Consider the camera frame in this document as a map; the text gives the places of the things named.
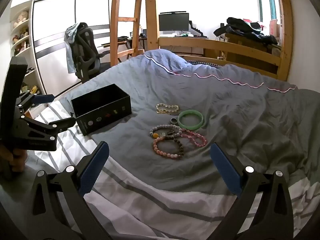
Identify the white shelf unit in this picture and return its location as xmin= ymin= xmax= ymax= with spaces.
xmin=10 ymin=0 xmax=47 ymax=100

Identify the brown bead bracelet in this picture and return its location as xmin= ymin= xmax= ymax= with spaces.
xmin=165 ymin=130 xmax=185 ymax=155

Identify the pink crystal bead bracelet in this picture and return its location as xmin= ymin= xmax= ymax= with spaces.
xmin=179 ymin=128 xmax=208 ymax=147

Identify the light blue garment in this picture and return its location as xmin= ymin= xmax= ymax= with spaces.
xmin=64 ymin=23 xmax=82 ymax=74

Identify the person's left hand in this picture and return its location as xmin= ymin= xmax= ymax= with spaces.
xmin=0 ymin=145 xmax=28 ymax=174

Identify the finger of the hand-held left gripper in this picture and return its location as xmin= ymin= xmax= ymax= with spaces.
xmin=15 ymin=93 xmax=55 ymax=108
xmin=24 ymin=116 xmax=76 ymax=140

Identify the wooden dresser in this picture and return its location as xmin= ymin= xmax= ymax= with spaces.
xmin=224 ymin=33 xmax=282 ymax=68

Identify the black office chair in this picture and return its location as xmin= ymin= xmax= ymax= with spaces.
xmin=75 ymin=22 xmax=113 ymax=83

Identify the white sliding door wardrobe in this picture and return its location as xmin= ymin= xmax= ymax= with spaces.
xmin=32 ymin=0 xmax=110 ymax=93

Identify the clear crystal bead bracelet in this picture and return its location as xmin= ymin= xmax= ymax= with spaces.
xmin=155 ymin=103 xmax=180 ymax=115

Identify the pink orange bead bracelet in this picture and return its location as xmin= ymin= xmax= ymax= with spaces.
xmin=152 ymin=137 xmax=184 ymax=158

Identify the pink cardboard box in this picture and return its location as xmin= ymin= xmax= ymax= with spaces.
xmin=269 ymin=19 xmax=283 ymax=36

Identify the checkered bed sheet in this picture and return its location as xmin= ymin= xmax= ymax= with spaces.
xmin=186 ymin=60 xmax=220 ymax=67

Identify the wooden bed frame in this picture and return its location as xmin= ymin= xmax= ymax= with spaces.
xmin=145 ymin=0 xmax=300 ymax=80

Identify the pile of dark clothes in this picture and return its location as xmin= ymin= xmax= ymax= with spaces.
xmin=213 ymin=17 xmax=279 ymax=45

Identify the green jade bangle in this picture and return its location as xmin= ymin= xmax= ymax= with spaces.
xmin=178 ymin=110 xmax=207 ymax=130

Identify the wooden ladder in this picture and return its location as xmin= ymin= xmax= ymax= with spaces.
xmin=110 ymin=0 xmax=145 ymax=67

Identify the black cardboard box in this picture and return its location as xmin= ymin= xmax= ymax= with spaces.
xmin=71 ymin=84 xmax=132 ymax=137

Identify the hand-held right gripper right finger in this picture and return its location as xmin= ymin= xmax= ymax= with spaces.
xmin=209 ymin=142 xmax=294 ymax=240

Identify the white grey striped bed sheet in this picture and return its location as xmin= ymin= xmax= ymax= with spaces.
xmin=25 ymin=100 xmax=320 ymax=240

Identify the black computer monitor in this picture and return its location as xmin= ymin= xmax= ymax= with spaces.
xmin=159 ymin=13 xmax=189 ymax=32

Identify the grey bead bracelet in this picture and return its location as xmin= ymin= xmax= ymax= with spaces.
xmin=149 ymin=124 xmax=183 ymax=138

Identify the white plush bear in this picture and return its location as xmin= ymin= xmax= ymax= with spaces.
xmin=14 ymin=11 xmax=29 ymax=28

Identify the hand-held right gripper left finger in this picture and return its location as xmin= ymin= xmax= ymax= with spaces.
xmin=30 ymin=141 xmax=113 ymax=240

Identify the grey duvet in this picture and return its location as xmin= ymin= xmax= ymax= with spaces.
xmin=56 ymin=49 xmax=320 ymax=200

